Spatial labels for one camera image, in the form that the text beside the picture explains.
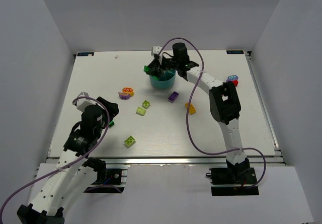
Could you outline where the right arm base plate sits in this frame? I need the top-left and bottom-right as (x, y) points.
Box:
(205, 168), (259, 196)

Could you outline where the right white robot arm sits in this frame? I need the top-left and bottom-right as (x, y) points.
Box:
(144, 43), (250, 181)

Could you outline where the teal round divided container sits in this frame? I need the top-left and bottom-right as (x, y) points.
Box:
(149, 70), (176, 90)

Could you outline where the aluminium table rail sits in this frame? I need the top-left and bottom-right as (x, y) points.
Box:
(45, 154), (285, 165)

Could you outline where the yellow long lego brick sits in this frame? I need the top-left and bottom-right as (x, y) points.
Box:
(185, 103), (196, 115)

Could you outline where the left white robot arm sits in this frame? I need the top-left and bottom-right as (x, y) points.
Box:
(17, 93), (119, 223)

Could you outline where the lime lego brick near front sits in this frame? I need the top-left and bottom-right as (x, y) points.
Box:
(124, 136), (136, 148)

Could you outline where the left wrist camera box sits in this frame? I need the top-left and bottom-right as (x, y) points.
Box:
(72, 92), (95, 112)

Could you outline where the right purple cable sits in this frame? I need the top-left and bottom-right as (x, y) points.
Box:
(159, 37), (267, 190)

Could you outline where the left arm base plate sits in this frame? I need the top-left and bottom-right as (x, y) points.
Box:
(84, 165), (128, 194)

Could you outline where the lime lego brick studs up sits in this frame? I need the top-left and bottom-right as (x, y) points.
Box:
(136, 107), (146, 116)

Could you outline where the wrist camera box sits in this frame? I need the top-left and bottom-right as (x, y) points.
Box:
(151, 46), (162, 56)
(72, 92), (95, 112)

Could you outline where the purple printed curved lego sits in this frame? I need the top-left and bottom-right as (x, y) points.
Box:
(226, 74), (238, 82)

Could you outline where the green lego brick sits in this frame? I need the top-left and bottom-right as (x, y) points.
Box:
(143, 65), (149, 73)

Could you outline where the dark corner label sticker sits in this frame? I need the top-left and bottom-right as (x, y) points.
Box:
(226, 50), (244, 54)

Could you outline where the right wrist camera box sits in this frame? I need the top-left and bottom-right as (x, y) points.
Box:
(151, 46), (162, 56)

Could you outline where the left corner label sticker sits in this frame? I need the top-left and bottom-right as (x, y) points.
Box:
(76, 52), (94, 57)

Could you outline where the lime lego brick upside down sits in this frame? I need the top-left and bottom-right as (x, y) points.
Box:
(142, 100), (150, 109)

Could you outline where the yellow butterfly curved lego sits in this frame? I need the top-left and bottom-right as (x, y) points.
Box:
(122, 87), (134, 97)

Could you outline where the purple butterfly curved lego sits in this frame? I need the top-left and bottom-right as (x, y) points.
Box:
(118, 92), (131, 100)

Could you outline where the purple flat lego plate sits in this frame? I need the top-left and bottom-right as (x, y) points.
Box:
(168, 91), (179, 103)

